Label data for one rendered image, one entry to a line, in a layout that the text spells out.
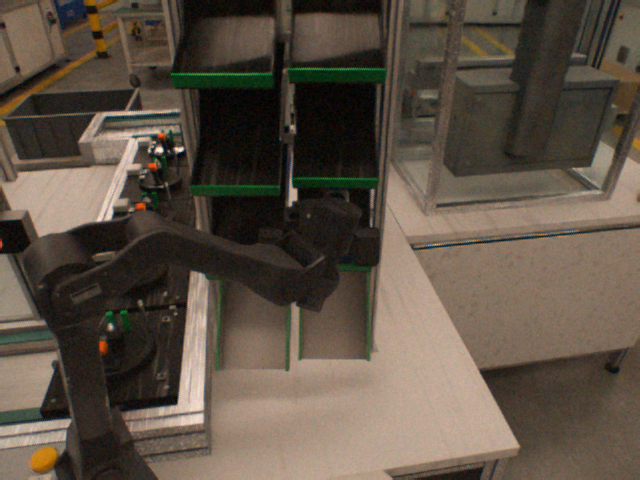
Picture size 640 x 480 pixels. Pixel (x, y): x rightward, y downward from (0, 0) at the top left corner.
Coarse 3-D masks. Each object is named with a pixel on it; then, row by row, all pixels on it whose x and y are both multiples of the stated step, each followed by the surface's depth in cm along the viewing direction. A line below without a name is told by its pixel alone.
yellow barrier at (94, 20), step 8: (88, 0) 641; (112, 0) 713; (88, 8) 646; (96, 8) 654; (88, 16) 654; (96, 16) 655; (96, 24) 659; (112, 24) 716; (96, 32) 664; (104, 32) 685; (96, 40) 670; (104, 48) 680; (96, 56) 688; (104, 56) 683
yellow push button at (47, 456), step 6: (42, 450) 78; (48, 450) 78; (54, 450) 78; (36, 456) 77; (42, 456) 77; (48, 456) 77; (54, 456) 77; (30, 462) 76; (36, 462) 76; (42, 462) 76; (48, 462) 76; (54, 462) 77; (36, 468) 76; (42, 468) 76; (48, 468) 76
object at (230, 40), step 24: (192, 0) 69; (216, 0) 72; (240, 0) 72; (264, 0) 72; (192, 24) 69; (216, 24) 69; (240, 24) 69; (264, 24) 69; (192, 48) 67; (216, 48) 67; (240, 48) 66; (264, 48) 66; (192, 72) 64; (216, 72) 64; (240, 72) 64; (264, 72) 64
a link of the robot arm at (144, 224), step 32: (96, 224) 47; (128, 224) 47; (160, 224) 46; (128, 256) 43; (160, 256) 46; (192, 256) 49; (224, 256) 52; (256, 256) 56; (288, 256) 61; (64, 288) 40; (96, 288) 42; (128, 288) 44; (256, 288) 56
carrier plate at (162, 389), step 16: (160, 320) 104; (176, 320) 104; (160, 336) 100; (176, 336) 100; (160, 352) 96; (176, 352) 96; (144, 368) 93; (160, 368) 93; (176, 368) 93; (112, 384) 89; (128, 384) 89; (144, 384) 89; (160, 384) 89; (176, 384) 89; (48, 400) 86; (64, 400) 86; (112, 400) 86; (128, 400) 87; (144, 400) 87; (160, 400) 88; (176, 400) 88; (48, 416) 85
